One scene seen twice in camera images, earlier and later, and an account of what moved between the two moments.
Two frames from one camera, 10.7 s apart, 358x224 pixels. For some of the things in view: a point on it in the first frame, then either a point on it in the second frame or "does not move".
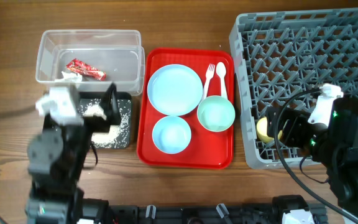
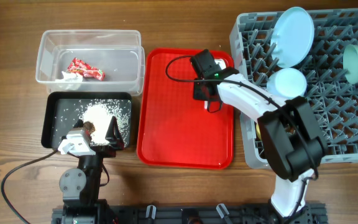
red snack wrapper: x=84 y=69 does not move
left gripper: x=110 y=104 to x=113 y=135
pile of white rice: x=118 y=135 does not move
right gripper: x=284 y=128 to x=202 y=93
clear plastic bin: x=100 y=56 does not move
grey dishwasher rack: x=281 y=55 does not move
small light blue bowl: x=171 y=134 to x=286 y=84
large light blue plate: x=174 y=89 to x=291 y=36
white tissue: x=70 y=77 does not move
